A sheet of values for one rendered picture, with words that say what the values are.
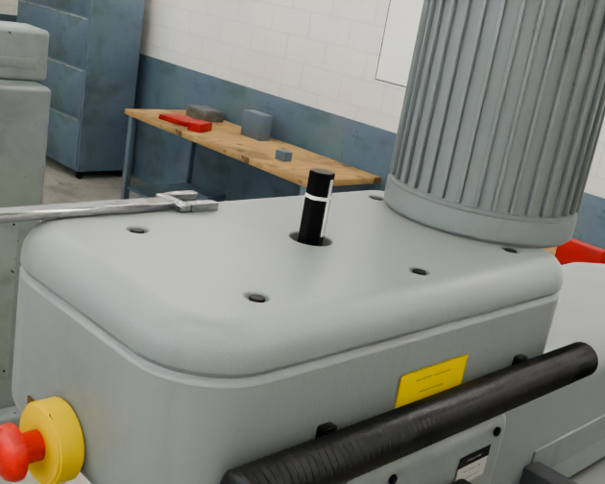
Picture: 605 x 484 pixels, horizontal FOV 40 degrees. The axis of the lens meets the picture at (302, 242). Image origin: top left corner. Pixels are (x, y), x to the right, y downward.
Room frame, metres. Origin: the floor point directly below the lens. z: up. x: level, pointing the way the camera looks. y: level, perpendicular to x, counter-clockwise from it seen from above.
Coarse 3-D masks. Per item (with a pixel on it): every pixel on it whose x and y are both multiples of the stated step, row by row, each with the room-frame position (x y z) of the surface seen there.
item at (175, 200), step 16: (176, 192) 0.73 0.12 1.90; (192, 192) 0.74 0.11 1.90; (0, 208) 0.59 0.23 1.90; (16, 208) 0.60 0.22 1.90; (32, 208) 0.60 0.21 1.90; (48, 208) 0.61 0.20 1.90; (64, 208) 0.62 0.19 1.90; (80, 208) 0.63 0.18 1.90; (96, 208) 0.64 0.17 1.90; (112, 208) 0.65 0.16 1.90; (128, 208) 0.66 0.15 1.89; (144, 208) 0.67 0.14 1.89; (160, 208) 0.68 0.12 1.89; (176, 208) 0.69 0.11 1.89; (192, 208) 0.69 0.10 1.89; (208, 208) 0.71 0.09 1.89
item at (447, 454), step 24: (480, 432) 0.71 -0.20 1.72; (408, 456) 0.64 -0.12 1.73; (432, 456) 0.66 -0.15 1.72; (456, 456) 0.68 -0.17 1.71; (480, 456) 0.72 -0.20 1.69; (360, 480) 0.59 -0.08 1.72; (384, 480) 0.61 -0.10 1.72; (408, 480) 0.63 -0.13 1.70; (432, 480) 0.66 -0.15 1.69; (480, 480) 0.73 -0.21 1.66
